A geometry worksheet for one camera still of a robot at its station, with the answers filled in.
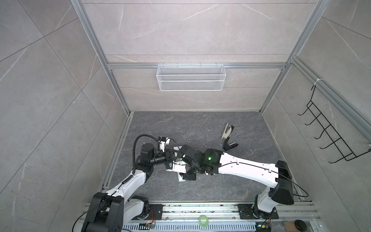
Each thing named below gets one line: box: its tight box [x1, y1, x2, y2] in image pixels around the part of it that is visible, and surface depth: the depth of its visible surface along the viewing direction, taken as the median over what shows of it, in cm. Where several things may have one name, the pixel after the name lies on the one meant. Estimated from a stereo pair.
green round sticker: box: [198, 215, 209, 228], surface depth 73 cm
